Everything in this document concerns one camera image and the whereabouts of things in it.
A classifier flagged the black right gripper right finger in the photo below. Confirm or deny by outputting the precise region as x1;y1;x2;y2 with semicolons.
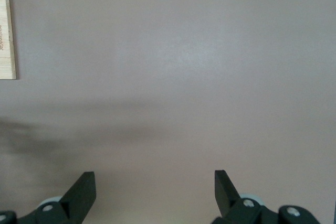
211;169;280;224

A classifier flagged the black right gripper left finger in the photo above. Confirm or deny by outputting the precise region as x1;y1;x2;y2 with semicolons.
15;172;97;224

